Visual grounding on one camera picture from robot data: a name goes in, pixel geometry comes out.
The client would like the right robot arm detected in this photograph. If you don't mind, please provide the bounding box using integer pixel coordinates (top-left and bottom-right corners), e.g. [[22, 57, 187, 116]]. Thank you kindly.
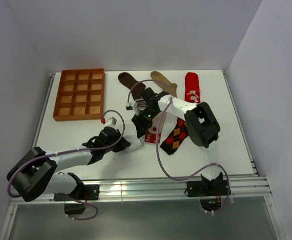
[[132, 87, 226, 195]]

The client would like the white sock with black stripes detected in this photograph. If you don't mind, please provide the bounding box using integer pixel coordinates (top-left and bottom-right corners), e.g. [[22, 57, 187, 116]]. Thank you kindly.
[[124, 135, 144, 152]]

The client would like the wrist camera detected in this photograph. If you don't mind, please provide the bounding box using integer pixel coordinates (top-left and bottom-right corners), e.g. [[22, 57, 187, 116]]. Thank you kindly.
[[101, 117, 117, 128], [125, 102, 139, 114]]

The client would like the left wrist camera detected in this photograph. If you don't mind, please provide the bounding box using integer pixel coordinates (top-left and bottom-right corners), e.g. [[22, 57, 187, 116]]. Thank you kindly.
[[101, 117, 117, 128]]

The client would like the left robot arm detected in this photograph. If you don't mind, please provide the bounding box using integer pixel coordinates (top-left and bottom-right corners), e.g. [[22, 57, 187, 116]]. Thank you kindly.
[[7, 126, 131, 202]]

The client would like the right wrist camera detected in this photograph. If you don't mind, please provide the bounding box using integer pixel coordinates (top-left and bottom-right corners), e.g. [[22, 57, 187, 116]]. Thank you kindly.
[[125, 102, 139, 114]]

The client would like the beige and red reindeer sock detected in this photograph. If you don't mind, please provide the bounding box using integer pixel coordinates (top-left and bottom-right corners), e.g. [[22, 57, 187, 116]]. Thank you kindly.
[[144, 116, 164, 144]]

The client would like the aluminium rail frame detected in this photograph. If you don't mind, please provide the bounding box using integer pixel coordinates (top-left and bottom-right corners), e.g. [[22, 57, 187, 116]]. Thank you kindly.
[[0, 71, 286, 240]]

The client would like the orange compartment tray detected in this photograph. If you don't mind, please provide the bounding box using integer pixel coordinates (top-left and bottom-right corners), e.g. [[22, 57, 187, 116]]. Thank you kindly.
[[53, 68, 105, 122]]

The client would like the dark brown sock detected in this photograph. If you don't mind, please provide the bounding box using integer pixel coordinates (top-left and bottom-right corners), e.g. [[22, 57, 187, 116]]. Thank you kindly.
[[118, 72, 147, 111]]

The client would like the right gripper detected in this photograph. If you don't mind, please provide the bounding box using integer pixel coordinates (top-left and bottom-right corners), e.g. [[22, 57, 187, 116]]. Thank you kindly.
[[132, 107, 160, 139]]

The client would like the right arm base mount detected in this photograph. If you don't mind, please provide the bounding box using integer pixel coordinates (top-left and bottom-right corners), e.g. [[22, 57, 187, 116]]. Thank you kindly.
[[184, 179, 231, 213]]

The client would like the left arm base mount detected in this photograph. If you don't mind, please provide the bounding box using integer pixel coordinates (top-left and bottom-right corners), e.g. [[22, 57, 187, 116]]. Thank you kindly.
[[53, 184, 100, 221]]

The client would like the tan sock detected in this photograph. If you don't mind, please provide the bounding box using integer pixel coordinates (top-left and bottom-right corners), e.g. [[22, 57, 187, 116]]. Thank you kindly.
[[150, 71, 177, 97]]

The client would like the black orange argyle sock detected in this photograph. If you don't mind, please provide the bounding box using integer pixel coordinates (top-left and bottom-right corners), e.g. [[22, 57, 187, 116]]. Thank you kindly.
[[160, 118, 189, 155]]

